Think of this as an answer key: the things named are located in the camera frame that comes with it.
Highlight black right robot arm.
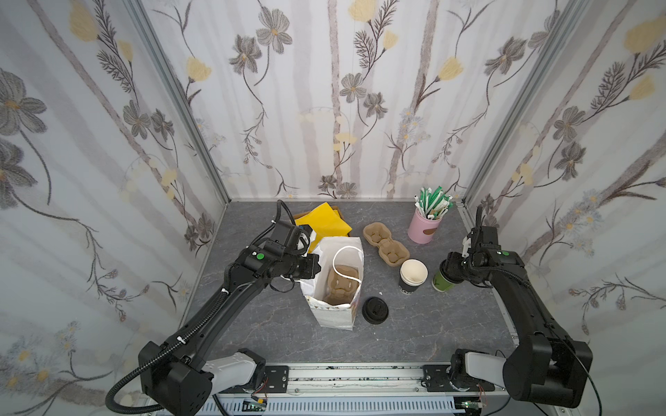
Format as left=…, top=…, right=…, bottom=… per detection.
left=440, top=206, right=593, bottom=408

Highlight black paper cup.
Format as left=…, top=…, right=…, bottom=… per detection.
left=399, top=259, right=428, bottom=294

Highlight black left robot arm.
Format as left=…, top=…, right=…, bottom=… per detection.
left=105, top=200, right=321, bottom=415

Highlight yellow paper napkins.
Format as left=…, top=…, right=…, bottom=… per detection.
left=296, top=203, right=352, bottom=252

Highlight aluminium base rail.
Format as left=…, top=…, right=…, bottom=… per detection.
left=200, top=362, right=571, bottom=415

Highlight single brown pulp carrier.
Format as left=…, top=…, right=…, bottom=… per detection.
left=323, top=265, right=360, bottom=306

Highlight brown pulp cup carrier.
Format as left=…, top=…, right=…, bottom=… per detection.
left=362, top=222, right=410, bottom=267

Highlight black plastic cup lids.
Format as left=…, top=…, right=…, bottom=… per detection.
left=362, top=296, right=390, bottom=325

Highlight green paper cup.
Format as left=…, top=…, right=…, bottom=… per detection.
left=432, top=270, right=460, bottom=292

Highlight cartoon print paper bag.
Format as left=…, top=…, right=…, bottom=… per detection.
left=300, top=237, right=364, bottom=330

